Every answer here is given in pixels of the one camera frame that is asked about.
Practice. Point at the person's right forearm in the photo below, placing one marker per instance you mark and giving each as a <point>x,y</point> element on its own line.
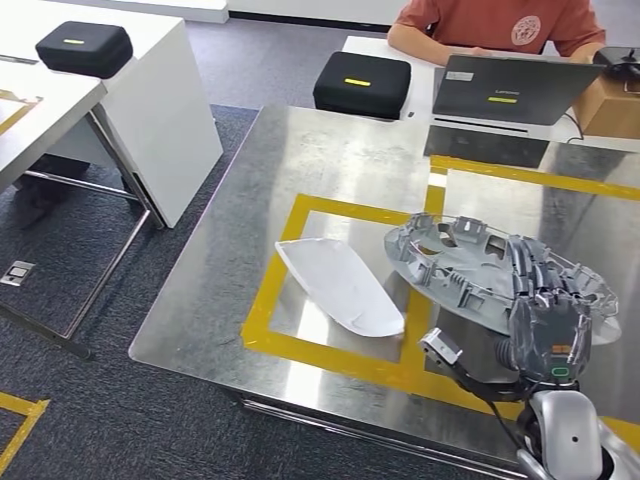
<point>425,46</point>

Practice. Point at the yellow floor tape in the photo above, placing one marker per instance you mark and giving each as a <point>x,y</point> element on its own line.
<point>25,424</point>

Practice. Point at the white plastic shell part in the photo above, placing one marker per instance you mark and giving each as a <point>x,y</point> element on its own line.
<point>340,285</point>

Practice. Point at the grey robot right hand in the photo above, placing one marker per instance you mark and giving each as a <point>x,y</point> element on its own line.
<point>550,338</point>

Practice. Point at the brown cardboard box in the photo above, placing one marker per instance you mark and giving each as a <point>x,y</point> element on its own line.
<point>610,109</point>

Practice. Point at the white table metal legs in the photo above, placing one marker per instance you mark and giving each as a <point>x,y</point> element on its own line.
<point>40,132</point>

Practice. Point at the dark grey laptop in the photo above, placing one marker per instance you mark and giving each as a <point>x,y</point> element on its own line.
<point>510,93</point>

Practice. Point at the black zip case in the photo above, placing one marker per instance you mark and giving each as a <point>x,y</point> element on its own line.
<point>362,89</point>
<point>84,53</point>

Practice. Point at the grey plastic wheel hubcap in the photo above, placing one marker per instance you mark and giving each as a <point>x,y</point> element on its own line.
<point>460,278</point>

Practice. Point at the silver floor socket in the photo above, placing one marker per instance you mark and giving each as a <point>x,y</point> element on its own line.
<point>17,273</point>

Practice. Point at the person's left forearm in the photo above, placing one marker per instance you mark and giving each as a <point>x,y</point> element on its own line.
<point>585,53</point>

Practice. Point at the person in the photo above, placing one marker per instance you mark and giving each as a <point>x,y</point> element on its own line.
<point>490,23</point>

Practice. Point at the black camera bracket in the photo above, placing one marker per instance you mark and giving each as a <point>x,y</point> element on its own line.
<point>480,389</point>

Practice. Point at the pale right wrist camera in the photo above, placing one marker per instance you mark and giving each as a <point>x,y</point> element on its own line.
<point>442,346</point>

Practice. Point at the black device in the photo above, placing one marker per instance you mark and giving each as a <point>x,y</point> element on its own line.
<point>620,63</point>

